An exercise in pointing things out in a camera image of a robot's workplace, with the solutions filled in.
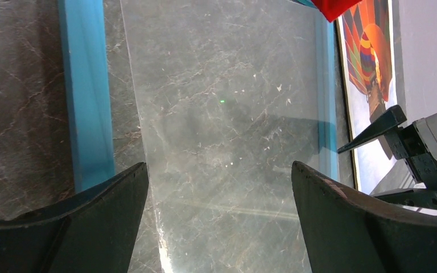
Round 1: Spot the clear acrylic glazing sheet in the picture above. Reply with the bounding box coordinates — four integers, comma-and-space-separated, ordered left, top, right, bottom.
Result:
121, 1, 320, 272

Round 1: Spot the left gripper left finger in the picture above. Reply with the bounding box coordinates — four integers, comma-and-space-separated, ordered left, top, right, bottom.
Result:
0, 162, 149, 272

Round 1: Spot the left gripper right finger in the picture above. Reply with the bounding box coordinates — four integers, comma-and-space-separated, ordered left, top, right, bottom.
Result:
291, 161, 437, 272

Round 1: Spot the hot-air balloon photo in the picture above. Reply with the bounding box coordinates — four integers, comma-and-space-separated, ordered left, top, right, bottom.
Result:
337, 0, 398, 194

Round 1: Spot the red t-shirt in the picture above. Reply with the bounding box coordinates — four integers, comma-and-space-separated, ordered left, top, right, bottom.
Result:
311, 0, 361, 23

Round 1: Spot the blue picture frame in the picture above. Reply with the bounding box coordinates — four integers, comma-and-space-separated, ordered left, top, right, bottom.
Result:
58, 1, 339, 192

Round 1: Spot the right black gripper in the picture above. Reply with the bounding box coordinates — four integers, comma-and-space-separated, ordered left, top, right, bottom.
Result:
337, 105, 437, 210

